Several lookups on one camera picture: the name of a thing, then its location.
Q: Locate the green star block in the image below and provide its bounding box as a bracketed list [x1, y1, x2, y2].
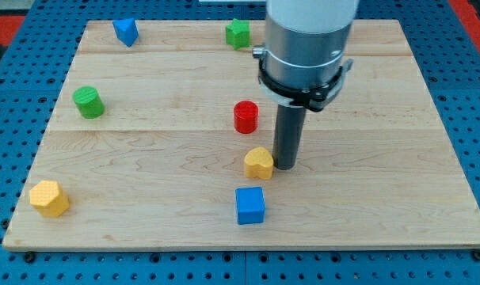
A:
[225, 18, 250, 50]

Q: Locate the black clamp ring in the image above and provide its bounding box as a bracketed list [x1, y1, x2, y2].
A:
[257, 58, 354, 113]

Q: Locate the red cylinder block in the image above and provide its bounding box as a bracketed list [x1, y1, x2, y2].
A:
[233, 101, 259, 134]

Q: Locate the blue cube block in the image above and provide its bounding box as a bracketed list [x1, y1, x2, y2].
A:
[235, 186, 265, 225]

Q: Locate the blue triangle block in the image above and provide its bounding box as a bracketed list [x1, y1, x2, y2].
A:
[112, 18, 139, 47]

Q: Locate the light wooden board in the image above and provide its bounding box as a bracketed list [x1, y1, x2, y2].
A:
[2, 20, 480, 252]

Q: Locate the yellow hexagon block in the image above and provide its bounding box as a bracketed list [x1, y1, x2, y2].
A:
[29, 180, 70, 218]

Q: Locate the yellow heart block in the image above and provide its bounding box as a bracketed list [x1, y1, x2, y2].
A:
[244, 146, 274, 180]

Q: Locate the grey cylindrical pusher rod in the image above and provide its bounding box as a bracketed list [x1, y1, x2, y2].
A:
[272, 105, 307, 170]

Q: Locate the green cylinder block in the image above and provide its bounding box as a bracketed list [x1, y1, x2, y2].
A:
[73, 86, 105, 119]

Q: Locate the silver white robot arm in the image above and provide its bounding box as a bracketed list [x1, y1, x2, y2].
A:
[253, 0, 359, 170]

